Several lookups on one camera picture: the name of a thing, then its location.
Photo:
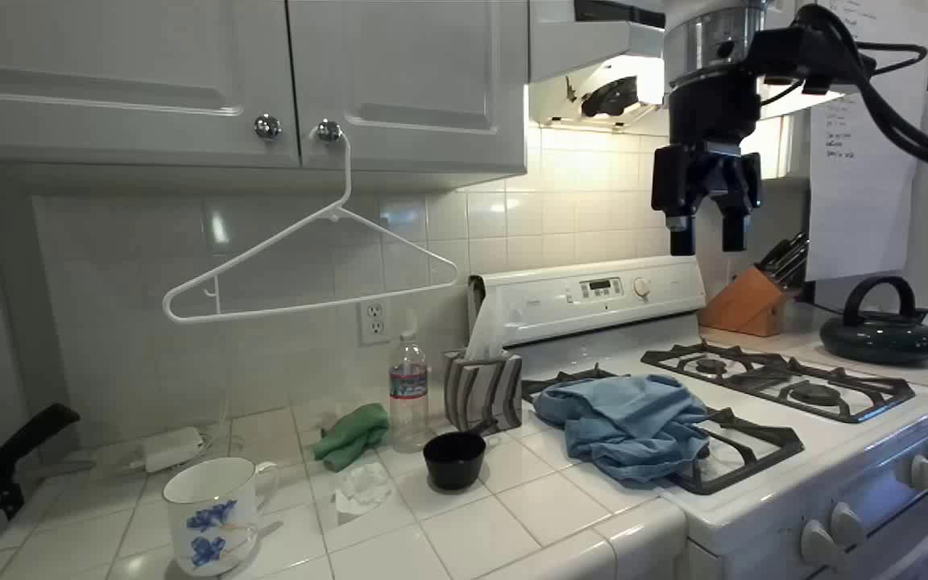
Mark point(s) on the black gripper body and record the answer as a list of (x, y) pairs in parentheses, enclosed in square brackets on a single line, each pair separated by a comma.
[(711, 118)]

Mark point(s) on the green cloth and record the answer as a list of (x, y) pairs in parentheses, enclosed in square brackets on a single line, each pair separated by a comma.
[(357, 431)]

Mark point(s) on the white tissue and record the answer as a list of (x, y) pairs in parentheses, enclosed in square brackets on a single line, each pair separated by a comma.
[(362, 489), (488, 322)]

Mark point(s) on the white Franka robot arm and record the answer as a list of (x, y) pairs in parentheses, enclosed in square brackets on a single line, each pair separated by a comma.
[(716, 36)]

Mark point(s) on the blue cloth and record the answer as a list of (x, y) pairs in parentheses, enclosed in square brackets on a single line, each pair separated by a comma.
[(627, 422)]

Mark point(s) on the wooden knife block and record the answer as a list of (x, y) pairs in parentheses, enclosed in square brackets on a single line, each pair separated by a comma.
[(743, 307)]

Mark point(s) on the white paper sheet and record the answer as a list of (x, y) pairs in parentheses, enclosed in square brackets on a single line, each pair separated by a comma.
[(862, 193)]

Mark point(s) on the white range hood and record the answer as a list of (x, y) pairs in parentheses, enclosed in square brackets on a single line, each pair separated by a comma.
[(595, 41)]

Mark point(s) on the black stove grate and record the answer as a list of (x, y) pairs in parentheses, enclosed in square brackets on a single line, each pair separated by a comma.
[(776, 373), (750, 452)]

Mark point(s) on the dark green kettle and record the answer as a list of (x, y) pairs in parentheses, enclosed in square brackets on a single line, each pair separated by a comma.
[(879, 337)]

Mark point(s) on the white tissue in box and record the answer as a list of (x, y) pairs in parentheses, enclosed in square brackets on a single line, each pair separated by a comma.
[(488, 322)]

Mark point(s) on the striped tissue box cover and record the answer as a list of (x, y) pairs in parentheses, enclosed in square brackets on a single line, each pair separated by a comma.
[(484, 392)]

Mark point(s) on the white gas stove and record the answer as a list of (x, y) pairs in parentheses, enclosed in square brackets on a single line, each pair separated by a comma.
[(808, 470)]

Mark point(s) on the white stove knob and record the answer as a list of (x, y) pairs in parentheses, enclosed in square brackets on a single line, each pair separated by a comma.
[(820, 541), (924, 470), (853, 523)]

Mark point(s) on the clear plastic water bottle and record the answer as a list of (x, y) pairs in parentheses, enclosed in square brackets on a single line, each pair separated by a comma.
[(412, 392)]

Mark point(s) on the small black bowl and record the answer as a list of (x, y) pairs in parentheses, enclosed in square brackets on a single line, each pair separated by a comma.
[(454, 459)]

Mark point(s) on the silver cabinet knob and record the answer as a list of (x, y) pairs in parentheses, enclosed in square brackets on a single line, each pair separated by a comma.
[(326, 129), (267, 127)]

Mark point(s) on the white power adapter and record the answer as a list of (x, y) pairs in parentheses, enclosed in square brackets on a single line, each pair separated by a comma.
[(171, 447)]

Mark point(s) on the white mug blue flowers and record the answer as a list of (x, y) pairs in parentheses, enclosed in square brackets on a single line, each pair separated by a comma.
[(208, 519)]

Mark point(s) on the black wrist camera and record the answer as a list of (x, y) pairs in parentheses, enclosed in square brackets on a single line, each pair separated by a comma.
[(796, 53)]

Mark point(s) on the white wall outlet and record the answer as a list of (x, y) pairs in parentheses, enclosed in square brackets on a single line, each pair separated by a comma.
[(374, 322)]

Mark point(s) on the black clamp mount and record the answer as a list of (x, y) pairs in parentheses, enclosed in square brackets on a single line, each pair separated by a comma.
[(2, 461)]

